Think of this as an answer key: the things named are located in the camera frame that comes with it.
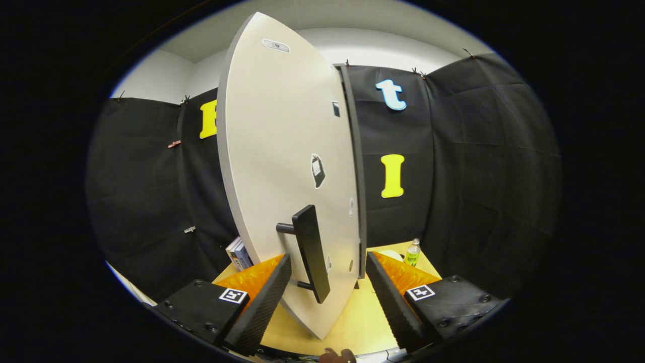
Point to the green plastic bottle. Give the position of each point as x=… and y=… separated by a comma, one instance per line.
x=412, y=254

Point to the yellow plush toy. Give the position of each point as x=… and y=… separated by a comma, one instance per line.
x=393, y=255

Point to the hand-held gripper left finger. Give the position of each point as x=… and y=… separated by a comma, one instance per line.
x=264, y=307

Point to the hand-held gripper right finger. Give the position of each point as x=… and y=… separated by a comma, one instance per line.
x=390, y=302

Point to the blue printed box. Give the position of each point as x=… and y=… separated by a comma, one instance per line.
x=241, y=254

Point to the dark brown rounded object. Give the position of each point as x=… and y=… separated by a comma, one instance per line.
x=336, y=357

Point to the black backdrop cloth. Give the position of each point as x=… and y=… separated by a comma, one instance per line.
x=478, y=176

